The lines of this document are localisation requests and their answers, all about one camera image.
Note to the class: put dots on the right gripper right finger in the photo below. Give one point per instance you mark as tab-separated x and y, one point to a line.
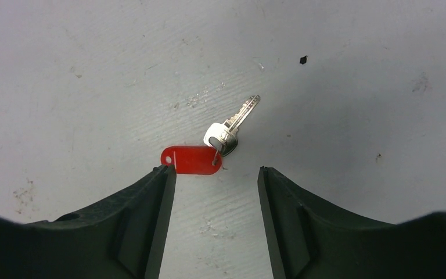
310	237

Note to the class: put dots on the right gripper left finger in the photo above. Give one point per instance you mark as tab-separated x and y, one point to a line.
120	236

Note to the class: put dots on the silver key with red tag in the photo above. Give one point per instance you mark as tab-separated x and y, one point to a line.
219	141

